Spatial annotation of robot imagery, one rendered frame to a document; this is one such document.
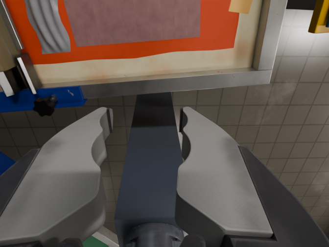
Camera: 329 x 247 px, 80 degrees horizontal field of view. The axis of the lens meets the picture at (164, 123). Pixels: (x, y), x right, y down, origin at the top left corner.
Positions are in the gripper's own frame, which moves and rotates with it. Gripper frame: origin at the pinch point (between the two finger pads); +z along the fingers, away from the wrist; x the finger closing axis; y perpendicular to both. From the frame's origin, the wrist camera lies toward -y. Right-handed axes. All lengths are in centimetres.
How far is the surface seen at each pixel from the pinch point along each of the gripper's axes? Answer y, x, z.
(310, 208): 210, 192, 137
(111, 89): 13.4, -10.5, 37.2
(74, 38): 1.9, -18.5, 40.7
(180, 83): 11.7, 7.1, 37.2
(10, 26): -0.8, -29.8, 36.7
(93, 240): 89, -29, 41
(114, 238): 85, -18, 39
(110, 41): 2.6, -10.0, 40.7
